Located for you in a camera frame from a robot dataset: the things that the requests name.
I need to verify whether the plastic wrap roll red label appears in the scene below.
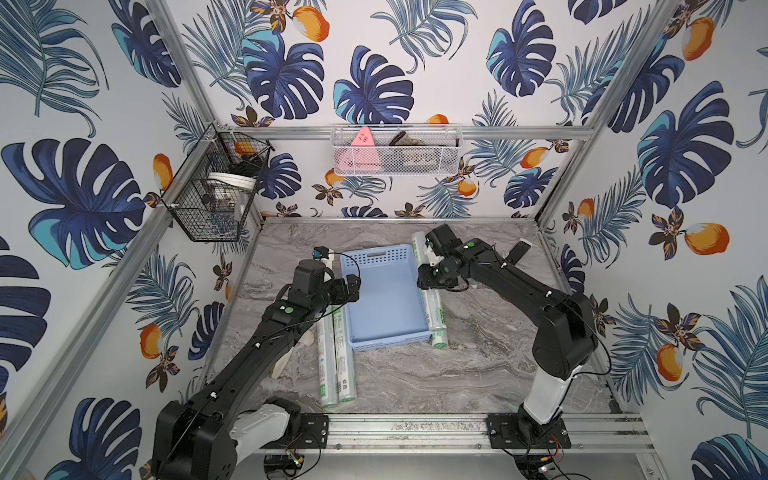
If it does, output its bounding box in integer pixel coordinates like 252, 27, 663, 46
423, 290, 448, 349

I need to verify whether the plastic wrap roll barcode label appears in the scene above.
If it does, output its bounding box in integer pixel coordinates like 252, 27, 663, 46
332, 307, 357, 403

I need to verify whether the plastic wrap roll green text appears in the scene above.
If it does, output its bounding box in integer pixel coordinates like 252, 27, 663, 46
317, 317, 339, 410

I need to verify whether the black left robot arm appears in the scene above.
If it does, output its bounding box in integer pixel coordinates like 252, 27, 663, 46
150, 259, 361, 479

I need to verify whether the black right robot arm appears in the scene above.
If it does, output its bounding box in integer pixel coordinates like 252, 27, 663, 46
416, 224, 599, 448

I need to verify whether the light blue plastic basket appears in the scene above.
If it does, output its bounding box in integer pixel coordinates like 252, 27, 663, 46
341, 244, 431, 352

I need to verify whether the dark item in white basket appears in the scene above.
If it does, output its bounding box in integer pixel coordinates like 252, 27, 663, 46
380, 131, 463, 175

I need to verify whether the pink triangular item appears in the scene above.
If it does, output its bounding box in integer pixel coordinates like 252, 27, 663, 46
335, 126, 383, 176

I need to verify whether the white wire wall basket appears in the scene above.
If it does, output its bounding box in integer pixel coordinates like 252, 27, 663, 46
330, 124, 464, 177

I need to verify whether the white container in wire basket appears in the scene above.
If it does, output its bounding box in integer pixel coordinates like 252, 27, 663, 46
207, 172, 256, 221

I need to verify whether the black wire wall basket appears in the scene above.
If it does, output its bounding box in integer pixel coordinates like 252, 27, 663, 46
160, 124, 274, 243

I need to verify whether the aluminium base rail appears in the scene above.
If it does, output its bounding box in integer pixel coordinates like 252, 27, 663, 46
299, 413, 655, 454

